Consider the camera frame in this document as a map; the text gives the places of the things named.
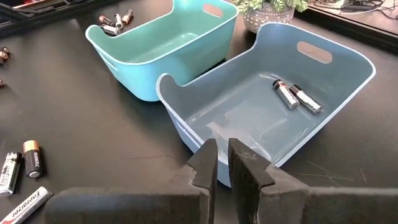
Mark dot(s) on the blue plastic bin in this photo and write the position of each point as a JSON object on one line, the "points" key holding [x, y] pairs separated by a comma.
{"points": [[233, 102]]}

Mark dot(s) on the potted green succulent plant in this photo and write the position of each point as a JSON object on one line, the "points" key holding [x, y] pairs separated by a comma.
{"points": [[267, 18]]}

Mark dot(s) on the teal plastic bin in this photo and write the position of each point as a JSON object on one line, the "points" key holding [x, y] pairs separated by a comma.
{"points": [[174, 59]]}

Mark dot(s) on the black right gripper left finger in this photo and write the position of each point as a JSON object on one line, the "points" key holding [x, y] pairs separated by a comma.
{"points": [[199, 174]]}

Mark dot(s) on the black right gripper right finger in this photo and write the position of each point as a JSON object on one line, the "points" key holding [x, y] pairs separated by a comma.
{"points": [[248, 174]]}

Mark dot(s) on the Energizer AA battery silver black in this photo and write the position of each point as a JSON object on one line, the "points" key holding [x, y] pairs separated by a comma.
{"points": [[9, 172], [285, 94], [110, 29], [305, 99], [2, 57], [118, 21], [26, 205]]}

